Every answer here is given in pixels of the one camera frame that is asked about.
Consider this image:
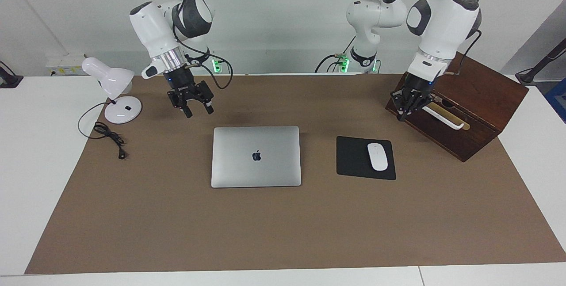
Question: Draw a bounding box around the black lamp power cable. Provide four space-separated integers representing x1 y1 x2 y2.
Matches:
78 102 128 160

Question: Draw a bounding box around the white wall power strip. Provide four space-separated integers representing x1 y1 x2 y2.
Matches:
46 53 86 77

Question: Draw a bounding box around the black mouse pad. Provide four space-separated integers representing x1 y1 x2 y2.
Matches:
336 136 397 181

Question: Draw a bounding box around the white box handle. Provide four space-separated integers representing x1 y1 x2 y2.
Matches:
423 103 465 131

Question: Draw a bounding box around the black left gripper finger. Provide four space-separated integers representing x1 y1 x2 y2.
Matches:
390 90 411 122
409 95 432 115

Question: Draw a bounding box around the gold plate behind box handle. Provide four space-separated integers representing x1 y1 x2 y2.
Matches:
427 99 471 131

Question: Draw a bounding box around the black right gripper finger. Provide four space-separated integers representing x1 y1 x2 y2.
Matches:
195 81 215 115
167 90 194 119

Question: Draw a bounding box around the small black stand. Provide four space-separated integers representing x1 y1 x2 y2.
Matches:
0 61 24 89

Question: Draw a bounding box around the dark brown wooden box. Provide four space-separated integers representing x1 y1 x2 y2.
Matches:
385 52 530 163

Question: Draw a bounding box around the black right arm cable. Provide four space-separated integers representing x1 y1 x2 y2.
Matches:
150 0 234 91

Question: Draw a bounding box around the white desk lamp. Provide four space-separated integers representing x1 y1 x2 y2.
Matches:
81 57 143 125

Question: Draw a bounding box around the silver grey laptop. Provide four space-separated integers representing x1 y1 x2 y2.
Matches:
211 126 302 189

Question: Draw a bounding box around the blue object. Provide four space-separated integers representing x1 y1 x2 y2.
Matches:
544 78 566 124

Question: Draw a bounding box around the tall black stand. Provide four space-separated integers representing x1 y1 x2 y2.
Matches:
515 38 566 86

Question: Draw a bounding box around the brown table mat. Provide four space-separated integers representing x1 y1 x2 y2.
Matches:
24 73 566 275

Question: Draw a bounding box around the white computer mouse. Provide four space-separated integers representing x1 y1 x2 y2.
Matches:
367 143 389 172

